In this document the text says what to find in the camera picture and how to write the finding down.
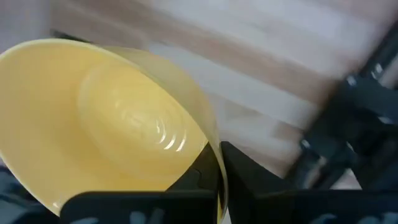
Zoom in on yellow plastic bowl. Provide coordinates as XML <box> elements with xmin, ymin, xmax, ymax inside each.
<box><xmin>0</xmin><ymin>37</ymin><xmax>229</xmax><ymax>224</ymax></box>

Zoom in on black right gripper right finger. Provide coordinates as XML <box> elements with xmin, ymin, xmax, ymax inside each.
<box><xmin>221</xmin><ymin>141</ymin><xmax>398</xmax><ymax>224</ymax></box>

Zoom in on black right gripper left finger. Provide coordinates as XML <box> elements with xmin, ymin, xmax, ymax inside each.
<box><xmin>60</xmin><ymin>141</ymin><xmax>220</xmax><ymax>224</ymax></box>

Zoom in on black aluminium frame rails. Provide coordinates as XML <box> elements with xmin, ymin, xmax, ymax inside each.
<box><xmin>285</xmin><ymin>21</ymin><xmax>398</xmax><ymax>191</ymax></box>

